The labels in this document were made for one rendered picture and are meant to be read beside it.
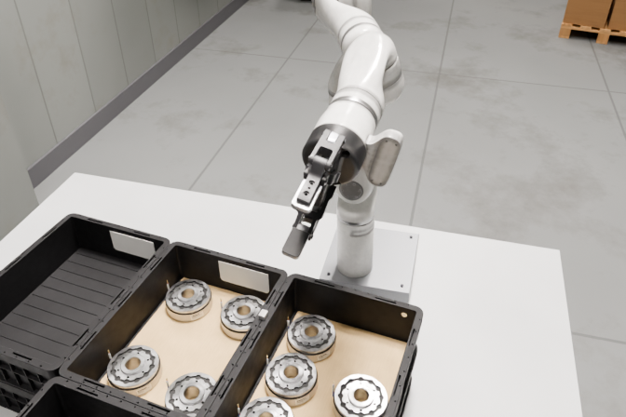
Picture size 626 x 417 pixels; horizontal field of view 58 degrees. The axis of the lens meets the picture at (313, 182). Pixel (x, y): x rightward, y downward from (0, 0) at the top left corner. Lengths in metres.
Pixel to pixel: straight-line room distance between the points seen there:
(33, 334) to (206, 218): 0.64
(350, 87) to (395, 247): 0.87
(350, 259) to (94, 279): 0.62
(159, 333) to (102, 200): 0.76
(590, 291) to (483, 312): 1.28
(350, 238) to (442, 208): 1.69
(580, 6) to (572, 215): 2.65
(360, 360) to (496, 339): 0.41
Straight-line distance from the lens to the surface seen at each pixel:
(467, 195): 3.18
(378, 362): 1.24
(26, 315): 1.47
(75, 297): 1.47
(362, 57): 0.80
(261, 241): 1.71
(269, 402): 1.15
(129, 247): 1.48
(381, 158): 0.71
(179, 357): 1.28
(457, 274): 1.65
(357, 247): 1.40
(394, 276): 1.48
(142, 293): 1.32
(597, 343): 2.60
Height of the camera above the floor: 1.81
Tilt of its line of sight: 35 degrees down
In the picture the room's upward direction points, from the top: straight up
